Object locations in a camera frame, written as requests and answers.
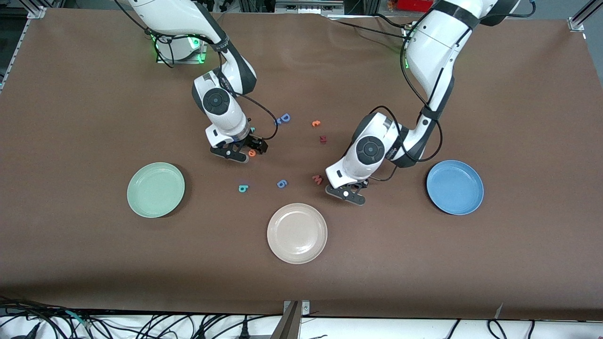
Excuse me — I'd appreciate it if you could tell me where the red box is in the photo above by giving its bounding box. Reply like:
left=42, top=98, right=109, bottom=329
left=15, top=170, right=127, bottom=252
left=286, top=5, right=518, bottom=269
left=395, top=0, right=436, bottom=13

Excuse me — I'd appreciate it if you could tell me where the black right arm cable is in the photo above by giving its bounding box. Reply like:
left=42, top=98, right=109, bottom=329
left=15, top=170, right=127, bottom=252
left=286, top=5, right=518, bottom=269
left=233, top=92, right=279, bottom=141

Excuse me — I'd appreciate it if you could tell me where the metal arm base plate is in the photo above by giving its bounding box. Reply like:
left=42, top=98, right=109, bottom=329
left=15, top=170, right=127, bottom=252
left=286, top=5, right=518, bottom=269
left=156, top=35, right=209, bottom=64

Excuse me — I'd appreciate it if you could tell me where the silver aluminium extrusion rail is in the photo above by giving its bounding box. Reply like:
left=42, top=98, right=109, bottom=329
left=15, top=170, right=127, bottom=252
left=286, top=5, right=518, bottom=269
left=275, top=0, right=345, bottom=15

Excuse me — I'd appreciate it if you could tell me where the black floor cable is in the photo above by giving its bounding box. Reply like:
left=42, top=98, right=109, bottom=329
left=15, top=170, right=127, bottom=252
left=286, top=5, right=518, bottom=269
left=487, top=319, right=509, bottom=339

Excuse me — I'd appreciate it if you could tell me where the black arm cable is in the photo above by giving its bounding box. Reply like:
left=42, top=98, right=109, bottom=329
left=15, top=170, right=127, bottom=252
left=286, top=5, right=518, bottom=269
left=367, top=28, right=443, bottom=182
left=233, top=92, right=279, bottom=141

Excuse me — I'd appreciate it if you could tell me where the light green plate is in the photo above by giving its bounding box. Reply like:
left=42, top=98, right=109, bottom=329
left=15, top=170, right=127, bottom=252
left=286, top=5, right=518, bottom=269
left=127, top=162, right=186, bottom=218

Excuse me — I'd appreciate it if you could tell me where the blue plate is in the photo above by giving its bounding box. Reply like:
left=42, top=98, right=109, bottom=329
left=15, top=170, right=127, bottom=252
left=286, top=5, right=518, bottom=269
left=426, top=160, right=485, bottom=216

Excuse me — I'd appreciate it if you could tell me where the brown table cover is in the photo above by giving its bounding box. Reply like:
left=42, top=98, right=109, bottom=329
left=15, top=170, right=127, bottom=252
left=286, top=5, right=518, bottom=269
left=0, top=8, right=603, bottom=322

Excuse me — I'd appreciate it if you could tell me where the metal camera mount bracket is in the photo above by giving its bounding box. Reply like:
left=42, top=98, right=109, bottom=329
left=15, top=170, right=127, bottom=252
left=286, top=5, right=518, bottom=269
left=271, top=300, right=311, bottom=339

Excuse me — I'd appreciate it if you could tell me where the teal floor cable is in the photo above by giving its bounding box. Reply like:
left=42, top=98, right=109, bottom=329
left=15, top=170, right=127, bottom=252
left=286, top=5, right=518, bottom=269
left=64, top=308, right=92, bottom=330

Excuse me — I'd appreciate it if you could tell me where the black table cable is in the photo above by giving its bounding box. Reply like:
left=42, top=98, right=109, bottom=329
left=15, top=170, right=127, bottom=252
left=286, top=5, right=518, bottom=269
left=328, top=18, right=411, bottom=42

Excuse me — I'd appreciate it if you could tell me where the beige plate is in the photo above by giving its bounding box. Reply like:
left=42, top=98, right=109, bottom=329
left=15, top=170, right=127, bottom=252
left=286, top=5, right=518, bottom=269
left=267, top=203, right=328, bottom=265

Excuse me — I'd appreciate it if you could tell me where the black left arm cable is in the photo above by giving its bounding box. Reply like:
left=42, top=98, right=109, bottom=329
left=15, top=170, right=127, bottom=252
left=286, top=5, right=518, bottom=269
left=367, top=28, right=443, bottom=182

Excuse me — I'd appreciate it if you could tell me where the aluminium table frame rail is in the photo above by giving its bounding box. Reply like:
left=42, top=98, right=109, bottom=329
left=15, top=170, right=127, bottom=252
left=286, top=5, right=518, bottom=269
left=568, top=0, right=603, bottom=32
left=0, top=6, right=48, bottom=95

